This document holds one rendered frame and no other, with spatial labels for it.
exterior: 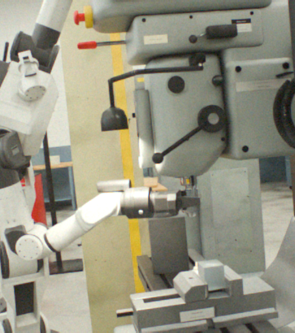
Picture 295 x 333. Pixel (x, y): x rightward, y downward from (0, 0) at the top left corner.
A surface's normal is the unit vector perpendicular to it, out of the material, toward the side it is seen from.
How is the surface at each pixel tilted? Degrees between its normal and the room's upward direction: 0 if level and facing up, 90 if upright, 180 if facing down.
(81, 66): 90
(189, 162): 118
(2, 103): 57
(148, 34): 90
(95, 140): 90
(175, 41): 90
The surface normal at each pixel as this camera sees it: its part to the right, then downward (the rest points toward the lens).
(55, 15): 0.44, 0.33
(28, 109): 0.32, -0.51
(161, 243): 0.01, 0.08
